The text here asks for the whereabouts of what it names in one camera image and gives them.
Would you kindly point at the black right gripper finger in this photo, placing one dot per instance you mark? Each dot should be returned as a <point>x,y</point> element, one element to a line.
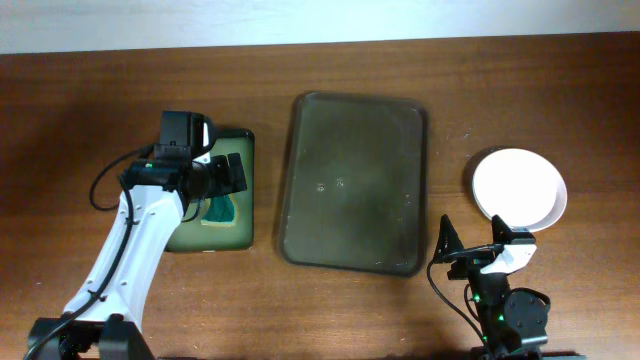
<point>449,247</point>
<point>501,232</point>

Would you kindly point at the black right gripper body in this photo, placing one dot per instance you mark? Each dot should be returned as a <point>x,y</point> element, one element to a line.
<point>489,288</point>

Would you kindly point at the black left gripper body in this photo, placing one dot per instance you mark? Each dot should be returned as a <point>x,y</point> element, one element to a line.
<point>218,178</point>

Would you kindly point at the green and yellow sponge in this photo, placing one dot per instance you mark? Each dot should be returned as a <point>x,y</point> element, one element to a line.
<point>221,212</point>

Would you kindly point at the pink plate with stain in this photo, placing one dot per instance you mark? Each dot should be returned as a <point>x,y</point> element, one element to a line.
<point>521,187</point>

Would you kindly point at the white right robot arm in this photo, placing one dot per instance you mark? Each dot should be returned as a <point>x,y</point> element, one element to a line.
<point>510,322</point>

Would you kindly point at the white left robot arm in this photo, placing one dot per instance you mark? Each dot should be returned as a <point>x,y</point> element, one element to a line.
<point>107,310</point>

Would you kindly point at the small black water tray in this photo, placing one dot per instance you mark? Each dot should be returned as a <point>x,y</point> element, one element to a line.
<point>193,236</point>

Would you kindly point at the large dark serving tray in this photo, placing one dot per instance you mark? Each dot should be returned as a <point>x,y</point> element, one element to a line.
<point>355,195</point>

